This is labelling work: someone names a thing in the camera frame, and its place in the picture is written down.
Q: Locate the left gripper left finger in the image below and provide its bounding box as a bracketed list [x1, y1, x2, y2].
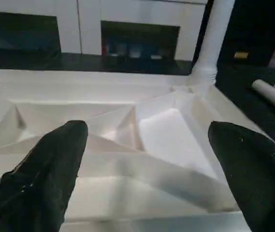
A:
[0, 120, 89, 232]

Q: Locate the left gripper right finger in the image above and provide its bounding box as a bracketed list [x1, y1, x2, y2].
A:
[208, 121, 275, 232]

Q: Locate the white plastic table top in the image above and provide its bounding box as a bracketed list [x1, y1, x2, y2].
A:
[0, 68, 275, 232]

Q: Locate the black work mat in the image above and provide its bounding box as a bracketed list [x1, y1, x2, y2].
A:
[0, 51, 275, 156]

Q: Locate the small yellow tag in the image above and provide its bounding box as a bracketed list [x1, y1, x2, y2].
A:
[233, 51, 249, 60]

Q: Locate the white cabinet with glass doors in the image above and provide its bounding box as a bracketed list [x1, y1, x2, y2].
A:
[0, 0, 211, 62]

